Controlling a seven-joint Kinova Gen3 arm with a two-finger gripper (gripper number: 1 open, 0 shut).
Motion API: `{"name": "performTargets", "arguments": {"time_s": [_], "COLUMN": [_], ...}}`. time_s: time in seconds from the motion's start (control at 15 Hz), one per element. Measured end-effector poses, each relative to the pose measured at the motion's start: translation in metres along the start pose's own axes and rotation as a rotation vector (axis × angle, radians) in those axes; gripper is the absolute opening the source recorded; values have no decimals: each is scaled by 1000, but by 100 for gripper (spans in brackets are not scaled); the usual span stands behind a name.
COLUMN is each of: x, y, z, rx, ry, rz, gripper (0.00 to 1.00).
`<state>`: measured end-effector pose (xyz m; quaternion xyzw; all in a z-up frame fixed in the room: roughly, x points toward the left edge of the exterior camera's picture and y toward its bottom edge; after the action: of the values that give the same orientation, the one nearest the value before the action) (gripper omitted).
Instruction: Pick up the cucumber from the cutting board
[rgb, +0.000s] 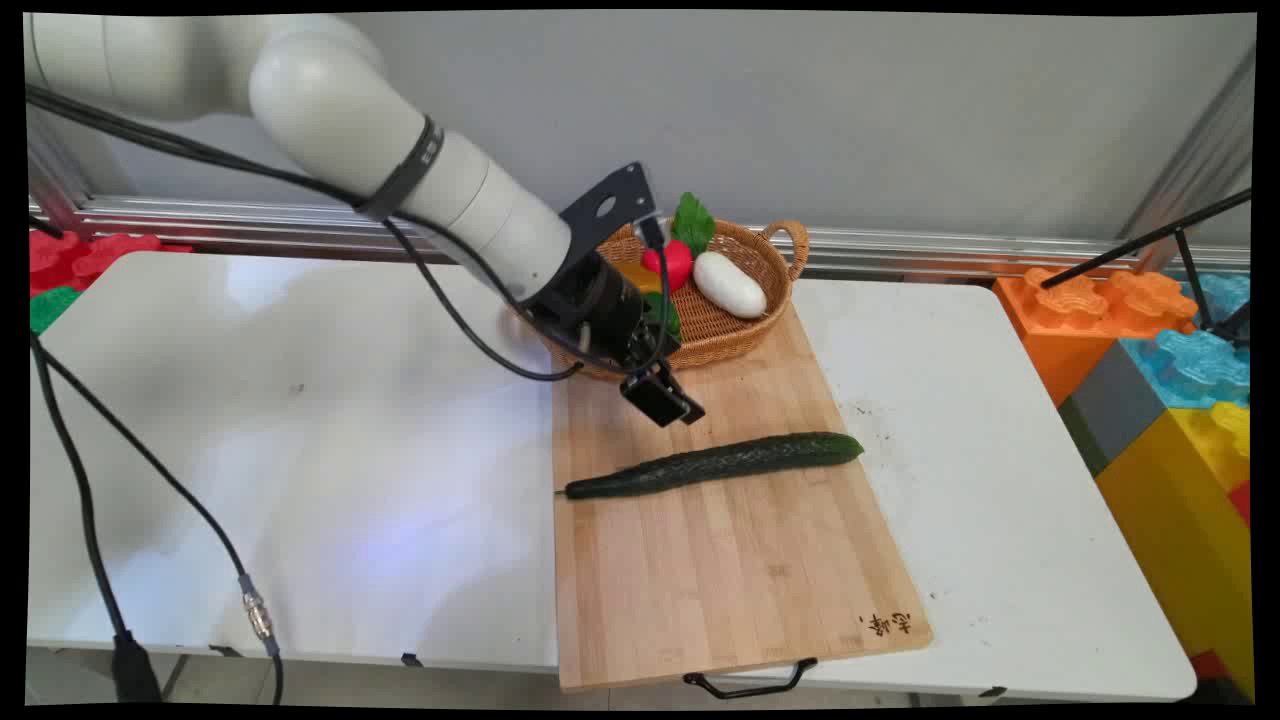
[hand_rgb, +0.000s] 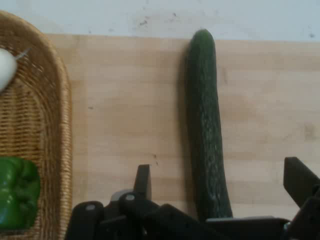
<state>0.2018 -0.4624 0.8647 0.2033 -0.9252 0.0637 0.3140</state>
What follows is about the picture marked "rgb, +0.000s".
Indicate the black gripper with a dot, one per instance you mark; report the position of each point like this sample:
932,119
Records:
598,300

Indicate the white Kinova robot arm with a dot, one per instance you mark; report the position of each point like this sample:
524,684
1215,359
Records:
340,110

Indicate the long dark green cucumber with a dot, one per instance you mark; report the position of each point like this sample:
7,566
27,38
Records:
720,463

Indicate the woven wicker basket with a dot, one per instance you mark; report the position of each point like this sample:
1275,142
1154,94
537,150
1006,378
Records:
735,320

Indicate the orange toy vegetable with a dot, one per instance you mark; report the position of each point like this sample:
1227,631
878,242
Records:
640,275

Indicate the white toy radish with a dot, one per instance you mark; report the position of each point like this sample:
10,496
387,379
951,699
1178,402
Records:
729,285

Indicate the red toy vegetable, green leaf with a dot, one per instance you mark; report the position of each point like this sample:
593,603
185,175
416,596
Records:
680,255

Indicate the bamboo cutting board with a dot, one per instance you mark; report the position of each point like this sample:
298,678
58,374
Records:
720,560

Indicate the orange foam block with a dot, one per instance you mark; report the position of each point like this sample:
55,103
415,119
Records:
1080,320

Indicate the grey foam block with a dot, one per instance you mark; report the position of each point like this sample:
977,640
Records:
1115,405

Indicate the blue foam block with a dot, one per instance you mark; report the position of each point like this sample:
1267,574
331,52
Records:
1195,360

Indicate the black tripod stand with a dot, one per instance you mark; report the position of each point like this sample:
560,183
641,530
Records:
1180,255

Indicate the small red foam block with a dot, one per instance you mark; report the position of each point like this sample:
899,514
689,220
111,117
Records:
1241,500

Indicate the green foam block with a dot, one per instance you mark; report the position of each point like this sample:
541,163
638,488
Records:
50,308

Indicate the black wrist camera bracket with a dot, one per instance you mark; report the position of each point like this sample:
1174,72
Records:
605,205

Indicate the aluminium frame rail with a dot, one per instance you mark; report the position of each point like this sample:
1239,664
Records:
400,225

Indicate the aluminium frame post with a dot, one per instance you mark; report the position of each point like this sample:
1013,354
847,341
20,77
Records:
1195,155

